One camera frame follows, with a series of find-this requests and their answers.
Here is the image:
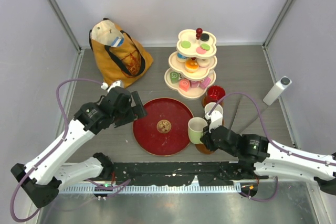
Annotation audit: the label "black sandwich cookie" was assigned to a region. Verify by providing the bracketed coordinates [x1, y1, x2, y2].
[200, 33, 209, 41]

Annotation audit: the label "blue white packet in bag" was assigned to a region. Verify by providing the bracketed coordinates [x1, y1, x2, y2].
[111, 37, 124, 47]

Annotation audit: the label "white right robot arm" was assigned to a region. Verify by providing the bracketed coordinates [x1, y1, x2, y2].
[200, 126, 335, 195]

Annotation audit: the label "small green macaron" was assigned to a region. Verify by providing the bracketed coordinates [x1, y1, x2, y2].
[201, 44, 210, 50]

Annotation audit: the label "brown wooden coaster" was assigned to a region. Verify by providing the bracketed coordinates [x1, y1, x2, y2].
[195, 144, 215, 155]
[202, 97, 207, 107]

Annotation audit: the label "white frosted donut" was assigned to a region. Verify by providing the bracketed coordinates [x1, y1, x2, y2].
[197, 59, 210, 68]

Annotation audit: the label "large green macaron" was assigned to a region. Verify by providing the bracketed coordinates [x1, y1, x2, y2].
[180, 40, 191, 49]

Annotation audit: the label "light green mug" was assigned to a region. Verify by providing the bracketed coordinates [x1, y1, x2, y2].
[187, 117, 207, 145]

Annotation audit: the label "pink macaron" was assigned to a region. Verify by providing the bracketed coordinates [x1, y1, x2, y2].
[196, 47, 206, 55]

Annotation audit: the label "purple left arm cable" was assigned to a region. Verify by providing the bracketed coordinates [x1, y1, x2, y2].
[10, 78, 132, 221]

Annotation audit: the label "metal serving tongs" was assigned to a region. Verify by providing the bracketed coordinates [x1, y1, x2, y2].
[229, 95, 267, 133]

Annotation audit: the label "pink layered cake slice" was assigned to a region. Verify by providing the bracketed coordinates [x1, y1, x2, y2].
[199, 77, 212, 90]

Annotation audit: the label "brown wooden coaster bottom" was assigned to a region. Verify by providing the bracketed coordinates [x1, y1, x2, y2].
[195, 144, 215, 155]

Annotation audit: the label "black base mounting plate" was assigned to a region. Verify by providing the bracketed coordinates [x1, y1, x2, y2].
[103, 161, 268, 187]

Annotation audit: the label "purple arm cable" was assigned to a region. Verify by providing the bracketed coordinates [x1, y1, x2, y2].
[10, 78, 132, 221]
[206, 92, 336, 201]

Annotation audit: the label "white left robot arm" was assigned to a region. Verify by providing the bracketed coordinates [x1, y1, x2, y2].
[11, 87, 147, 208]

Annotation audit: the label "salmon pink swirl roll cake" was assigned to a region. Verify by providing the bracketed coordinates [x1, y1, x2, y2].
[179, 79, 191, 92]

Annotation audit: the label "blue frosted donut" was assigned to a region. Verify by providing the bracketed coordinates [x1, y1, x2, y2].
[176, 53, 187, 62]

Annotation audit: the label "green swirl roll cake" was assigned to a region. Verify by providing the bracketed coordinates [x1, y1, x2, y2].
[170, 71, 180, 84]

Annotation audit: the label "brown wooden coaster top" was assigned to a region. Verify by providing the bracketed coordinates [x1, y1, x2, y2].
[202, 97, 207, 107]

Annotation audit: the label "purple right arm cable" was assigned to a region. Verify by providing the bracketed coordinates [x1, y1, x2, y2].
[206, 92, 336, 201]

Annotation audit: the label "red mug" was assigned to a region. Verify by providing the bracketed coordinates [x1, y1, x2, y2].
[205, 85, 226, 105]

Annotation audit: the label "orange glazed donut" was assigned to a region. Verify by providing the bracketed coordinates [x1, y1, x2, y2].
[184, 59, 199, 73]

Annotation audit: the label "yellow tote bag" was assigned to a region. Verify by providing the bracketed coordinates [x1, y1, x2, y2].
[89, 18, 154, 88]

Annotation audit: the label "red round lacquer tray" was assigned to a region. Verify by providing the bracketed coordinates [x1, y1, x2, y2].
[133, 98, 194, 156]

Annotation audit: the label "white bottle grey cap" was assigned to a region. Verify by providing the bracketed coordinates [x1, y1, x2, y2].
[263, 76, 292, 106]

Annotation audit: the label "cream three-tier cake stand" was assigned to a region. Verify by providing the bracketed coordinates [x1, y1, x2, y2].
[164, 27, 218, 100]

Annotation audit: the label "magenta swirl roll cake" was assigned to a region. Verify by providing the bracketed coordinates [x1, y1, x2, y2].
[190, 81, 200, 88]

